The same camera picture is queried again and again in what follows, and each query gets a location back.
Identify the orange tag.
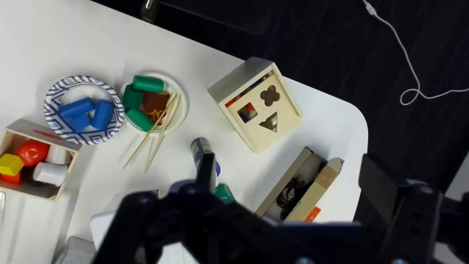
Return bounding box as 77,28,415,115
304,206,322,223

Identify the red block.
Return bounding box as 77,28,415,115
0,172,22,185

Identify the open wooden tray box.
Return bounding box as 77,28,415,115
0,118,82,202

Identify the white cup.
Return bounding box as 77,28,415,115
44,144,72,166
33,162,69,187

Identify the open cardboard box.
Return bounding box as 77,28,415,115
254,146,344,223

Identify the long blue cylinder block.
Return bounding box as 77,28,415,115
59,97,96,121

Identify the red ball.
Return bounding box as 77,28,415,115
16,140,50,168

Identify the white bowl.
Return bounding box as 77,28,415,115
120,71,189,135

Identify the small blue block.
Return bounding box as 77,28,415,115
68,114,92,133

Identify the white cable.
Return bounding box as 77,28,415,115
362,0,469,106

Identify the wooden shape sorter box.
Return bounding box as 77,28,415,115
207,56,304,154

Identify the blue and white marker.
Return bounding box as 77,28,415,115
189,137,222,186

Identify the coil of black cable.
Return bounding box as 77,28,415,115
275,175,307,221

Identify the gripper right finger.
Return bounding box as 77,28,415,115
358,154,469,264

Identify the blue patterned paper plate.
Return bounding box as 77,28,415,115
44,75,125,146

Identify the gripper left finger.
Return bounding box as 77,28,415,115
93,153,273,264

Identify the wooden skewer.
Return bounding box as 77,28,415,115
144,95,181,173
123,94,179,170

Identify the yellow block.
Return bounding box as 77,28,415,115
0,153,25,177

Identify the grey sponge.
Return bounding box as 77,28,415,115
52,235,97,264

